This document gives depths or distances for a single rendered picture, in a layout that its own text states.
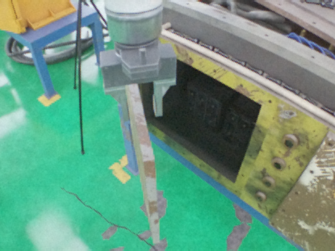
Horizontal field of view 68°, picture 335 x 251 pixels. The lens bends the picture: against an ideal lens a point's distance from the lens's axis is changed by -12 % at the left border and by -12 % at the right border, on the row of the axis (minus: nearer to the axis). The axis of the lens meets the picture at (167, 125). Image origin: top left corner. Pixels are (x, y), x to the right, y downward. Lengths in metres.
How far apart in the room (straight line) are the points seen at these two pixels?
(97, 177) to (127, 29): 1.74
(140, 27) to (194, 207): 1.61
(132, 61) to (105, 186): 1.68
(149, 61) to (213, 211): 1.60
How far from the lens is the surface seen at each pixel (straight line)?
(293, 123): 0.83
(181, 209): 1.90
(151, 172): 0.65
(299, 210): 1.04
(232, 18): 0.92
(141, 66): 0.40
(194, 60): 0.93
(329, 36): 0.94
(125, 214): 1.90
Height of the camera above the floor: 1.72
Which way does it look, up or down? 47 degrees down
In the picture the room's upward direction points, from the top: straight up
